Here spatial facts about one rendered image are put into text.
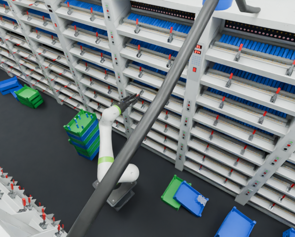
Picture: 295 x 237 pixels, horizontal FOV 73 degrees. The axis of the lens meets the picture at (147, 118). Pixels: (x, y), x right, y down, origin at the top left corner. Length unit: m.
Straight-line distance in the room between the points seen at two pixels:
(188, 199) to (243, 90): 1.29
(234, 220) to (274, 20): 1.64
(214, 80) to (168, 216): 1.41
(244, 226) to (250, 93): 1.25
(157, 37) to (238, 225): 1.72
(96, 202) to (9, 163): 2.72
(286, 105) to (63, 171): 2.27
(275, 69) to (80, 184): 2.11
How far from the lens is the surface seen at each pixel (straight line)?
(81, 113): 2.43
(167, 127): 2.03
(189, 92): 1.51
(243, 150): 1.75
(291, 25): 1.16
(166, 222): 2.21
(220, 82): 1.40
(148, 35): 1.49
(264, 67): 1.28
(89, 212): 0.35
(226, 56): 1.30
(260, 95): 1.39
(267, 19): 1.16
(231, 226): 2.14
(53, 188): 2.58
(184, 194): 2.23
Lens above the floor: 2.13
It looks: 48 degrees down
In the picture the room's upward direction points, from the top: 3 degrees counter-clockwise
